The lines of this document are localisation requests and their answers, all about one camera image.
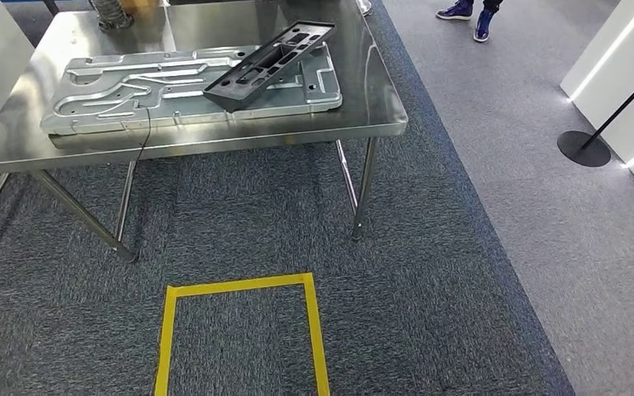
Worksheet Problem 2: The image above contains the black round stand base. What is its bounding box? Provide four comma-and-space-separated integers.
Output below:
556, 57, 634, 167

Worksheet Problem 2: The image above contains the stamped silver metal panel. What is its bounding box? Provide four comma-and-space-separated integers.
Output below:
39, 40, 343, 137

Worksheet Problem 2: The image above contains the thin black wire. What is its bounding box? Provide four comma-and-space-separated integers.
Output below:
130, 106, 153, 165

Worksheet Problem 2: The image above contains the grey corrugated hose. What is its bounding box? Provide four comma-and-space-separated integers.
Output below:
89, 0, 135, 31

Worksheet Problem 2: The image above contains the stainless steel workbench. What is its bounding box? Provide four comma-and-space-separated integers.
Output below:
0, 0, 409, 263

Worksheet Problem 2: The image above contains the long black plastic part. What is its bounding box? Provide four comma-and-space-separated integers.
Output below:
203, 21, 336, 113

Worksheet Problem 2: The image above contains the person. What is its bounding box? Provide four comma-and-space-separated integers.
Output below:
436, 0, 504, 44

